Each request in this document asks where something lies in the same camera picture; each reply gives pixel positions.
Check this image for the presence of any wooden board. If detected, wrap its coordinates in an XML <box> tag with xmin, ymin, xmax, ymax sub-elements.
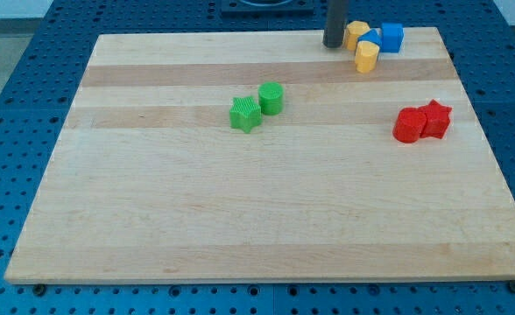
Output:
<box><xmin>4</xmin><ymin>27</ymin><xmax>515</xmax><ymax>284</ymax></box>

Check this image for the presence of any green star block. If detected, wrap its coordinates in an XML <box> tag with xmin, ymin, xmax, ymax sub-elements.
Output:
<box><xmin>229</xmin><ymin>96</ymin><xmax>263</xmax><ymax>133</ymax></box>

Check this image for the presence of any green cylinder block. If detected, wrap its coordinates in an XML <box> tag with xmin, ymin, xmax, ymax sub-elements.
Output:
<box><xmin>258</xmin><ymin>81</ymin><xmax>284</xmax><ymax>116</ymax></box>

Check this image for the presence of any yellow rounded block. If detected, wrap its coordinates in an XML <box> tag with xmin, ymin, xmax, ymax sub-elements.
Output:
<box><xmin>355</xmin><ymin>41</ymin><xmax>379</xmax><ymax>74</ymax></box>

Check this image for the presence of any red cylinder block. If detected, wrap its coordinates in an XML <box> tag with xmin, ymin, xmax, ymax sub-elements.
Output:
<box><xmin>392</xmin><ymin>108</ymin><xmax>427</xmax><ymax>144</ymax></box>

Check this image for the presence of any yellow hexagon block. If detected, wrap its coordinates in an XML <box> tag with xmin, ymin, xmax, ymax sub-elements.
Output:
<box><xmin>343</xmin><ymin>20</ymin><xmax>370</xmax><ymax>52</ymax></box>

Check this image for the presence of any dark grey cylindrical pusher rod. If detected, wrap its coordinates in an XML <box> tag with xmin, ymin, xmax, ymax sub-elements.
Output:
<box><xmin>322</xmin><ymin>0</ymin><xmax>349</xmax><ymax>49</ymax></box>

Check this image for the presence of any blue triangle block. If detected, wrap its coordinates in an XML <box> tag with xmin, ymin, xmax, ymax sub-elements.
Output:
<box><xmin>357</xmin><ymin>29</ymin><xmax>382</xmax><ymax>47</ymax></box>

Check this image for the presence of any blue cube block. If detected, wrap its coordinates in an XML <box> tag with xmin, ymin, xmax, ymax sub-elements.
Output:
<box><xmin>381</xmin><ymin>23</ymin><xmax>404</xmax><ymax>53</ymax></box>

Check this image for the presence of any red star block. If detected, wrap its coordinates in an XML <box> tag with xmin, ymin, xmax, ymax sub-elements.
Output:
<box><xmin>419</xmin><ymin>100</ymin><xmax>452</xmax><ymax>139</ymax></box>

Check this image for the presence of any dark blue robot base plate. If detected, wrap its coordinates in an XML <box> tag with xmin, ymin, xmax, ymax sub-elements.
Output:
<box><xmin>220</xmin><ymin>0</ymin><xmax>314</xmax><ymax>17</ymax></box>

